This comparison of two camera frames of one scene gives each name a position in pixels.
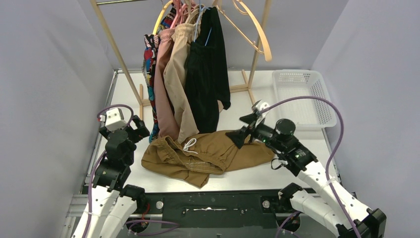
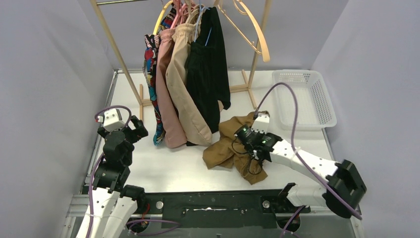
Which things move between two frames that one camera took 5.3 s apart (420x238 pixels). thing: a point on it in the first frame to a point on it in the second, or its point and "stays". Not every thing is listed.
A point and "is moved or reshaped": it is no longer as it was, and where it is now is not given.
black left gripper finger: [142, 133] stays
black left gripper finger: [139, 123] stays
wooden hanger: [267, 52] stays
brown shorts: [195, 159] is moved or reshaped
